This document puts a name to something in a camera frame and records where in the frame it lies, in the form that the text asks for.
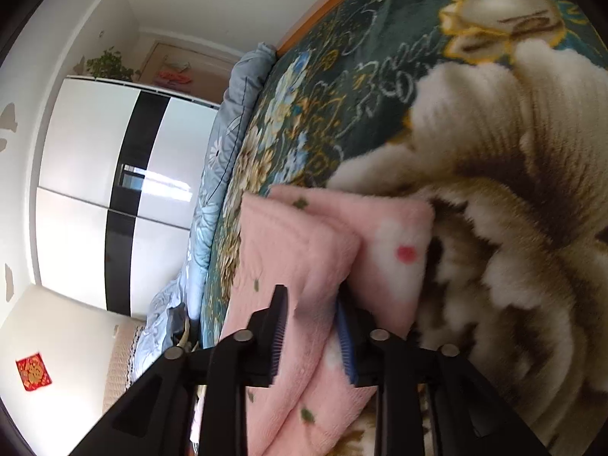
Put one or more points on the green potted plant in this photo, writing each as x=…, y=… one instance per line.
x=111, y=66

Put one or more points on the dark grey cloth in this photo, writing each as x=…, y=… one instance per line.
x=175, y=323

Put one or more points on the red wall decoration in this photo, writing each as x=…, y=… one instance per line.
x=33, y=373

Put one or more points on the pink fleece garment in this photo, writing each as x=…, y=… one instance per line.
x=285, y=256

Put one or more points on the dark green floral blanket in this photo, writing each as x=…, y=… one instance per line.
x=522, y=199

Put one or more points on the white wardrobe with black stripe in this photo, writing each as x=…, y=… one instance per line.
x=76, y=152

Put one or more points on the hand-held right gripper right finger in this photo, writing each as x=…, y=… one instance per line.
x=346, y=346

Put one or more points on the beige door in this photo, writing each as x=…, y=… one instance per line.
x=213, y=73

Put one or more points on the pink hanging item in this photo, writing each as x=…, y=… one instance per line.
x=173, y=75

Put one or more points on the beige patterned headboard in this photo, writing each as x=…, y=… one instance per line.
x=118, y=370

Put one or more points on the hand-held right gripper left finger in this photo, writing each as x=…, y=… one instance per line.
x=279, y=332

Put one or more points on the light blue floral quilt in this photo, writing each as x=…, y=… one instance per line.
x=228, y=118

